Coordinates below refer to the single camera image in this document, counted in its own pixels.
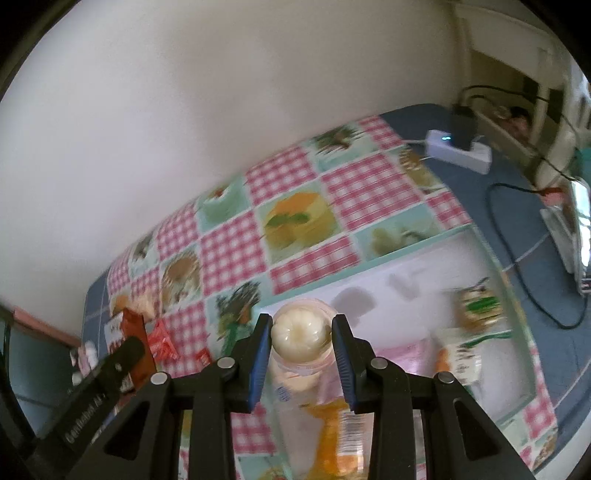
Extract pale green barcode packet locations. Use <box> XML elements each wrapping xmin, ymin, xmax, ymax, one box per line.
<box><xmin>435</xmin><ymin>328</ymin><xmax>512</xmax><ymax>386</ymax></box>

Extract pink barcode snack packet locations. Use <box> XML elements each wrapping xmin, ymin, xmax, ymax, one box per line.
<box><xmin>317</xmin><ymin>340</ymin><xmax>447</xmax><ymax>402</ymax></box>

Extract orange bread packet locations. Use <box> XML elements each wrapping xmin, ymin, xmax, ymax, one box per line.
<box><xmin>303</xmin><ymin>397</ymin><xmax>369</xmax><ymax>479</ymax></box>

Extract dark red snack box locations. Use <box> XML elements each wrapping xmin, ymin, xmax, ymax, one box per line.
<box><xmin>103</xmin><ymin>307</ymin><xmax>158</xmax><ymax>393</ymax></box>

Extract green cow cookie packet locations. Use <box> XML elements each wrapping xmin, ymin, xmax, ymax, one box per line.
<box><xmin>448</xmin><ymin>277</ymin><xmax>504</xmax><ymax>333</ymax></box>

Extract white steamed cake packet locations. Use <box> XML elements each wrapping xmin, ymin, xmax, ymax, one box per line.
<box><xmin>270</xmin><ymin>358</ymin><xmax>321</xmax><ymax>479</ymax></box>

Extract dark teal cabinet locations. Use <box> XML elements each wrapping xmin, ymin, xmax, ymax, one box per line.
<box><xmin>1</xmin><ymin>319</ymin><xmax>74</xmax><ymax>434</ymax></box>

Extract small red candy packet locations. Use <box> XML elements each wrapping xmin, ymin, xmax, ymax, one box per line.
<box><xmin>147</xmin><ymin>319</ymin><xmax>179</xmax><ymax>363</ymax></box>

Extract beige barcode snack packet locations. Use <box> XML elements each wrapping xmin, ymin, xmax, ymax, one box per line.
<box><xmin>111</xmin><ymin>291</ymin><xmax>158</xmax><ymax>323</ymax></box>

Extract white tray with teal rim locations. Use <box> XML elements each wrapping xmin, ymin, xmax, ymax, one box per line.
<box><xmin>252</xmin><ymin>224</ymin><xmax>536</xmax><ymax>422</ymax></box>

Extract patchwork food print tablecloth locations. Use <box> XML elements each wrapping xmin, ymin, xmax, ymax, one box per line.
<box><xmin>83</xmin><ymin>116</ymin><xmax>546</xmax><ymax>469</ymax></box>

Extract white power strip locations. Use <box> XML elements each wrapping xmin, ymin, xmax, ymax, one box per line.
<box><xmin>425</xmin><ymin>130</ymin><xmax>493</xmax><ymax>175</ymax></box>

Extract black power adapter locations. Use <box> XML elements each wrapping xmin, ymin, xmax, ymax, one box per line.
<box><xmin>450</xmin><ymin>104</ymin><xmax>477</xmax><ymax>151</ymax></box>

